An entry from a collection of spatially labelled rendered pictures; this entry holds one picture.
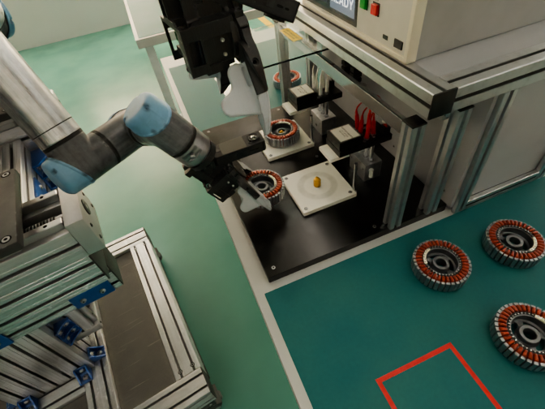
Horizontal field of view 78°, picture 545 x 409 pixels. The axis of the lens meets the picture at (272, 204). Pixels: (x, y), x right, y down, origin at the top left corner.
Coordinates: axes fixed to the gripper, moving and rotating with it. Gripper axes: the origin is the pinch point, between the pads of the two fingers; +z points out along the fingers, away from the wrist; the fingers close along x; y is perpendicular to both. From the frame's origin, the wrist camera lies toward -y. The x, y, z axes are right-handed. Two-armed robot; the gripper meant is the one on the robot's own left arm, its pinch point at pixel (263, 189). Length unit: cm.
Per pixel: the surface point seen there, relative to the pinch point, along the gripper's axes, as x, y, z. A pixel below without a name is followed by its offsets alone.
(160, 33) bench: -158, 9, 5
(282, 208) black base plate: 2.3, 0.0, 7.5
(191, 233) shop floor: -72, 66, 58
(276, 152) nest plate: -18.1, -6.4, 9.8
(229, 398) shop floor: 16, 69, 56
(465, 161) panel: 20.3, -38.0, 13.8
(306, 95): -21.0, -23.7, 3.9
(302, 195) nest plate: 1.9, -5.8, 9.5
